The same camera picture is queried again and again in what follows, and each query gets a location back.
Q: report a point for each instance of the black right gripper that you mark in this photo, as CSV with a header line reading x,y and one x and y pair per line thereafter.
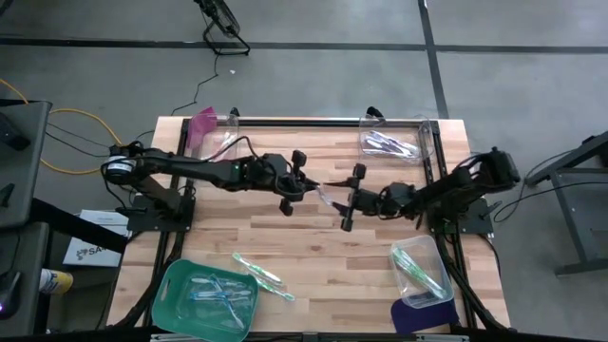
x,y
368,199

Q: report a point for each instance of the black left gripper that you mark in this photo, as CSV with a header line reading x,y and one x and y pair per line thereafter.
x,y
280,179

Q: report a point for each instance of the purple toothbrush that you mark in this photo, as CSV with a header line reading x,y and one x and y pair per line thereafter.
x,y
382,138
387,148
324,195
404,151
380,145

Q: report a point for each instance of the orange toothbrush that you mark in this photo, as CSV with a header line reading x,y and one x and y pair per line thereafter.
x,y
221,153
230,142
224,148
228,151

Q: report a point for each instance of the green toothbrush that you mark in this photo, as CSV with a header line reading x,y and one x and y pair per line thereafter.
x,y
278,290
420,275
408,266
414,270
259,270

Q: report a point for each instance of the blue toothbrush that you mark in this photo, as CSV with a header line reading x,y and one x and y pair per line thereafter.
x,y
214,295
237,290
233,309
214,281

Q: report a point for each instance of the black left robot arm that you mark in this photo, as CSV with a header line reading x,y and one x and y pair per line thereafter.
x,y
190,168

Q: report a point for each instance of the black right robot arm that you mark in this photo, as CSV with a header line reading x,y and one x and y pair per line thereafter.
x,y
456,187

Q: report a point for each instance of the black table clamp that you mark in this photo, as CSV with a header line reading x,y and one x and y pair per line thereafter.
x,y
233,113
375,112

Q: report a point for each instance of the clear plastic bin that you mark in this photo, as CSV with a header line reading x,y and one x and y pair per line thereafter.
x,y
439,254
228,126
427,138

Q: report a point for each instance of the pink paper sheet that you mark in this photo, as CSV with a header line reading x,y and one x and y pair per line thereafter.
x,y
202,126

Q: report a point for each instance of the purple paper sheet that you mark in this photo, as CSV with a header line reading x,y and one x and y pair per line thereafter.
x,y
418,320

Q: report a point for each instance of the teal plastic basket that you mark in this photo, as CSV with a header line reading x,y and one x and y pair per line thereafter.
x,y
209,328

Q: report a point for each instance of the black floor fan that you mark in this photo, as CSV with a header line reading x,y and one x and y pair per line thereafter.
x,y
221,16

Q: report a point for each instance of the white cardboard box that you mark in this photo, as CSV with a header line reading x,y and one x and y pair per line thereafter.
x,y
95,252

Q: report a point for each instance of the black desk beam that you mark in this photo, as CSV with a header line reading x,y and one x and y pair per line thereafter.
x,y
76,225

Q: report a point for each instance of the yellow and white can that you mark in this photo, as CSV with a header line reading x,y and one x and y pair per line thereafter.
x,y
57,281

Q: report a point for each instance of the grey desk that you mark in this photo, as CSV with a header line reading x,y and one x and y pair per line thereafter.
x,y
24,256
28,180

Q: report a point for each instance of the black flat device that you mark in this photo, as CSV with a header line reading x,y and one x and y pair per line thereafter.
x,y
12,138

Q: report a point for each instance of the black computer mouse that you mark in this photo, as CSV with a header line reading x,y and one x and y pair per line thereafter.
x,y
9,290

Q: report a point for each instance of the black aluminium rig frame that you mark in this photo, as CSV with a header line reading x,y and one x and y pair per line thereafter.
x,y
332,123

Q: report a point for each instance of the black desk frame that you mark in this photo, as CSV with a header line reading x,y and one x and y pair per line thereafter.
x,y
570,209

